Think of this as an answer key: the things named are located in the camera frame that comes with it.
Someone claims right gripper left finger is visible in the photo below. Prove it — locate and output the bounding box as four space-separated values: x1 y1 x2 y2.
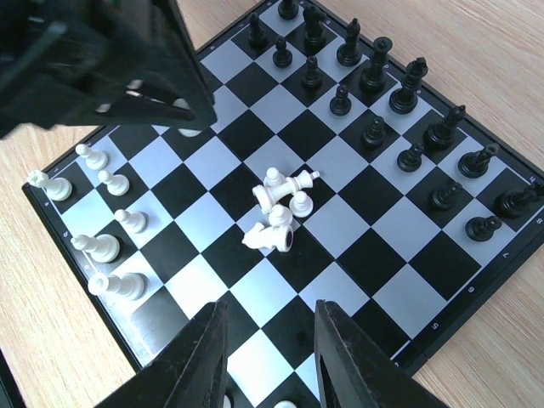
101 301 228 408

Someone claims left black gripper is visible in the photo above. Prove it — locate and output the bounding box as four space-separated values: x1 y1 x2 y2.
1 1 217 135

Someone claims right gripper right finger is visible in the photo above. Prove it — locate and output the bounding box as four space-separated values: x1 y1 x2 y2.
314 299 446 408

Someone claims white queen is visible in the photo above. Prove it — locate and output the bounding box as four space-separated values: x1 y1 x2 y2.
88 273 146 301

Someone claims white rook corner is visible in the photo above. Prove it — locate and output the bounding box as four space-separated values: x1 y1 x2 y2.
27 170 72 201

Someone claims white knight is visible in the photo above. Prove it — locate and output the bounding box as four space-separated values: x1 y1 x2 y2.
241 223 293 252

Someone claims white bishop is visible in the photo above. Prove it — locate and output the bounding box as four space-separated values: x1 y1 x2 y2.
71 234 120 263

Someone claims white pawn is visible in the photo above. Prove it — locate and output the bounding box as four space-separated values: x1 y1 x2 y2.
268 204 293 226
263 167 285 187
114 209 147 234
75 144 109 171
173 97 204 138
289 191 314 218
98 170 130 196

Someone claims white king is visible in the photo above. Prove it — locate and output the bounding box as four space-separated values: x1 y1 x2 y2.
252 170 320 214

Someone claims black silver chess board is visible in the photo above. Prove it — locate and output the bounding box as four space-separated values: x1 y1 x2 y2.
23 1 543 407

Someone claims black rook corner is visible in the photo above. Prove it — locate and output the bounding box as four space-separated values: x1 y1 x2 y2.
277 0 299 20
495 181 543 218

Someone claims black rook far corner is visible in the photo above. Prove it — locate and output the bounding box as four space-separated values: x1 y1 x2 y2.
277 0 299 20

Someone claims black knight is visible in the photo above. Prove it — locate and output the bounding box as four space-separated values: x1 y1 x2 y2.
303 5 326 47
457 144 500 179

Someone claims black bishop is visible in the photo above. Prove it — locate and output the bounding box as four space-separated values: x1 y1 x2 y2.
337 18 362 67
423 105 466 150

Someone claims black queen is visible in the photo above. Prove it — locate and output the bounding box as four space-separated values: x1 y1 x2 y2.
360 37 393 93

